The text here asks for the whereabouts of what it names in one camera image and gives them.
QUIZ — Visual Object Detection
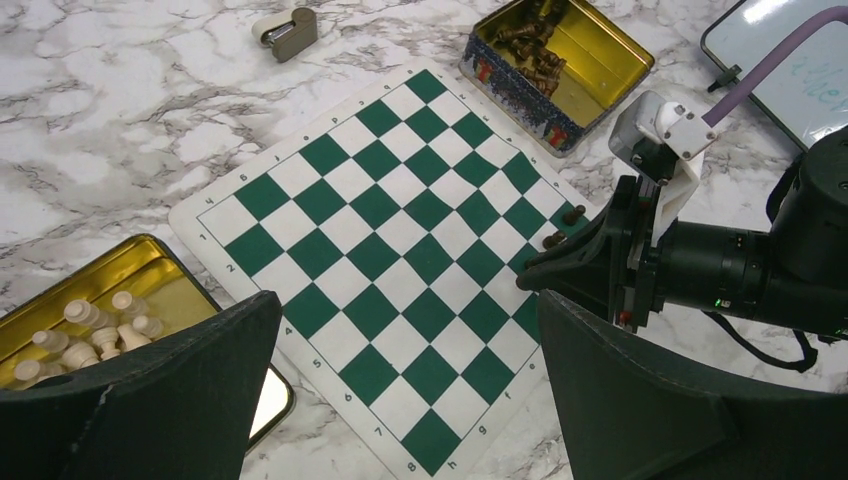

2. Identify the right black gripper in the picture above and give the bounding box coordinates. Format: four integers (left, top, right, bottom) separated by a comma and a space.
516, 130, 847, 338

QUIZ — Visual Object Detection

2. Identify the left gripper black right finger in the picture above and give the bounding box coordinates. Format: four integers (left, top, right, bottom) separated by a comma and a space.
537, 291, 847, 479

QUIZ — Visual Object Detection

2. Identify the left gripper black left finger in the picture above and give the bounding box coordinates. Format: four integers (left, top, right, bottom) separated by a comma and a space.
1, 291, 282, 479

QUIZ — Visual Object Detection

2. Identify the dark pawn placed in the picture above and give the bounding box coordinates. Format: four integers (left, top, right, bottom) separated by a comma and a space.
542, 230, 567, 250
562, 205, 586, 226

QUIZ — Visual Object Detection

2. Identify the white chess pieces pile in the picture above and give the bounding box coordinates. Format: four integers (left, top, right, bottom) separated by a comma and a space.
12, 290, 166, 387

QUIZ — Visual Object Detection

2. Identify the gold tin with white pieces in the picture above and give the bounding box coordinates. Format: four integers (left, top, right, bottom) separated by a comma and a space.
0, 233, 297, 452

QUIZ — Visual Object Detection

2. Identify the green white chess board mat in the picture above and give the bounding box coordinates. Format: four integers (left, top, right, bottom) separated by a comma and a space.
169, 58, 584, 479

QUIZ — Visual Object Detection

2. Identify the gold tin with dark pieces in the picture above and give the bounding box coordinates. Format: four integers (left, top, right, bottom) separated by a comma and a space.
459, 1, 655, 158

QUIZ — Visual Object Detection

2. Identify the small whiteboard tablet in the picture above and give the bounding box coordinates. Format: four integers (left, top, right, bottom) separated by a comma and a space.
701, 0, 847, 150

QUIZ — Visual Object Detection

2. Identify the small grey tan clip device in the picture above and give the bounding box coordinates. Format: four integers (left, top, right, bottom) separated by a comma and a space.
251, 7, 318, 63

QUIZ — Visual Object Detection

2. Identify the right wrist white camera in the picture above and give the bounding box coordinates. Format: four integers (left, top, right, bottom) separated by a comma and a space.
608, 90, 718, 245

